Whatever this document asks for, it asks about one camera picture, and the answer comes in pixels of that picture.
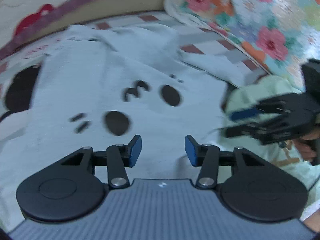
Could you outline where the light grey printed t-shirt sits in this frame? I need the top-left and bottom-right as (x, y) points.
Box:
(1, 24), (245, 230)

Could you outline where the right hand with black glove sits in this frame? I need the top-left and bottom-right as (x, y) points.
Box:
(293, 129), (319, 162)

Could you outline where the light green quilted blanket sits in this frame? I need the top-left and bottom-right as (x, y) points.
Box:
(219, 75), (319, 219)

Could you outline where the floral patchwork quilt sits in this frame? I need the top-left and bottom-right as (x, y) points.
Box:
(164, 0), (319, 90)

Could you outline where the checked happy dog rug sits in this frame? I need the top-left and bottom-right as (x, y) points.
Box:
(1, 12), (265, 129)

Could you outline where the red bear print bedsheet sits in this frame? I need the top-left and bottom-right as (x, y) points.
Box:
(1, 0), (163, 59)

